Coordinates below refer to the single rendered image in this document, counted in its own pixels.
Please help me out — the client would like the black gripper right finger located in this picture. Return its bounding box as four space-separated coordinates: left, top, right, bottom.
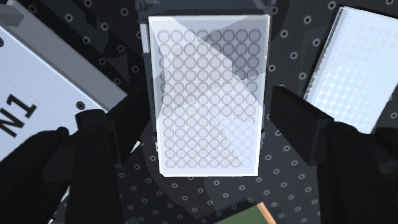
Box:
269 86 398 224

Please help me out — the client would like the black flat base plate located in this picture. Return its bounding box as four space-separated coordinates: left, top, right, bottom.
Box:
17 0 398 224

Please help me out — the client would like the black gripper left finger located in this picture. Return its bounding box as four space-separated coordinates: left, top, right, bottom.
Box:
0 87 150 224

